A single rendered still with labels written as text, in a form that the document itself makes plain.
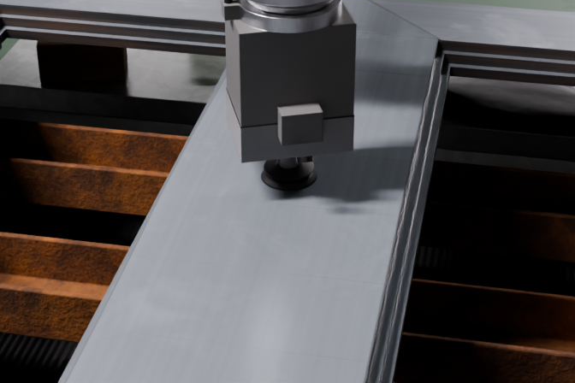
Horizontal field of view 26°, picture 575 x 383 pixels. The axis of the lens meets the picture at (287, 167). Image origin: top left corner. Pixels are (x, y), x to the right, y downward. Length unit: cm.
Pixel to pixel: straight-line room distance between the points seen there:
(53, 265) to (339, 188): 31
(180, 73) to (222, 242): 63
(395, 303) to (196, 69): 70
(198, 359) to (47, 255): 37
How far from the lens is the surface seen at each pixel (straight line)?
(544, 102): 140
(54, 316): 107
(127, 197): 123
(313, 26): 86
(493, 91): 141
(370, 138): 101
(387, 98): 108
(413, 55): 116
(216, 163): 97
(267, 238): 89
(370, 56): 116
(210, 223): 91
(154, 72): 150
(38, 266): 115
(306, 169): 95
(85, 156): 131
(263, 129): 90
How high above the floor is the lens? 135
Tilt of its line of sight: 31 degrees down
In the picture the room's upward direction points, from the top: straight up
